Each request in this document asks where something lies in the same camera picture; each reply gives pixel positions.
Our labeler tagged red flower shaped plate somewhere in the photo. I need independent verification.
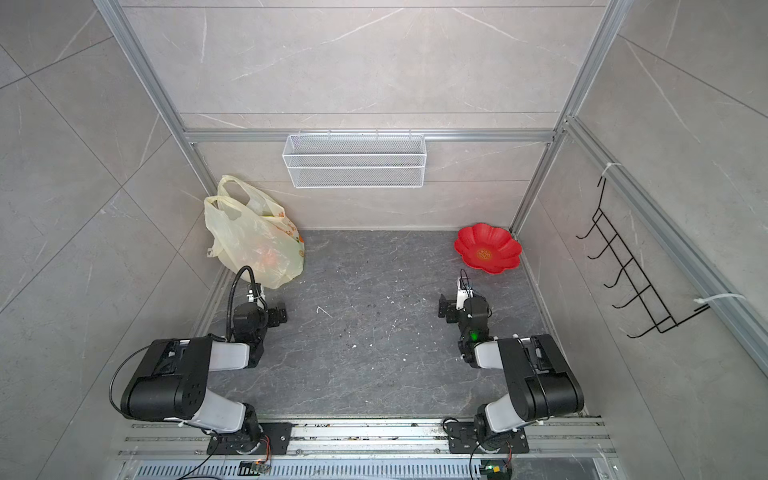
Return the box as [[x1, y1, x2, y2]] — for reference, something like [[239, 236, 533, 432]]
[[454, 223, 522, 275]]

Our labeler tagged yellow plastic bag fruit print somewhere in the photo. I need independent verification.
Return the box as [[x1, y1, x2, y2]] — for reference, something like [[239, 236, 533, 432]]
[[204, 175, 305, 289]]

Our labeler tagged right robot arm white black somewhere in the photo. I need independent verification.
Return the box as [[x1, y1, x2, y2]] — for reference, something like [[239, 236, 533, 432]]
[[438, 291, 585, 443]]

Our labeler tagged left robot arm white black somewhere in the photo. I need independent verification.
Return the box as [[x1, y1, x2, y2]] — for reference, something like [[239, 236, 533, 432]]
[[111, 303, 287, 450]]

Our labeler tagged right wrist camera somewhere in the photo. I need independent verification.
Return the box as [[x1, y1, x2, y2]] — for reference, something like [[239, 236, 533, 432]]
[[456, 277, 474, 310]]

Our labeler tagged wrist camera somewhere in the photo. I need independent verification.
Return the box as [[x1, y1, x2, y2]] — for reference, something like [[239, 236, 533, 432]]
[[456, 277, 474, 310], [247, 283, 268, 310]]

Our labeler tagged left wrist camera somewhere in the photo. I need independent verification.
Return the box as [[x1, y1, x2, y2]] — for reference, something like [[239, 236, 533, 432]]
[[247, 283, 268, 310]]

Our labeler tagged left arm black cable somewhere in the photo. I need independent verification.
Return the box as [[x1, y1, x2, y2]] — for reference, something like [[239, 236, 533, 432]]
[[225, 265, 260, 342]]

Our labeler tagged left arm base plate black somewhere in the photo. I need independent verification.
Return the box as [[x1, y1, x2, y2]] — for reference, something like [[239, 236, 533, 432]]
[[206, 422, 293, 455]]

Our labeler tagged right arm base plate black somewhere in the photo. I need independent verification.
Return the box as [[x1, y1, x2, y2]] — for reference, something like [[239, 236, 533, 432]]
[[441, 418, 530, 454]]

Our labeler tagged aluminium mounting rail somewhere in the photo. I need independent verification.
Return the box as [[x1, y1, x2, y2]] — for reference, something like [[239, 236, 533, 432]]
[[104, 417, 625, 479]]

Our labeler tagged white wire mesh basket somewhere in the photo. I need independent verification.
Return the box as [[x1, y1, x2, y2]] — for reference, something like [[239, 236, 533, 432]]
[[282, 133, 428, 189]]

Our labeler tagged black wire hook rack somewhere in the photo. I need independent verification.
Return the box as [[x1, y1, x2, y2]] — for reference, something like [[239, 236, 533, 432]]
[[576, 178, 711, 340]]

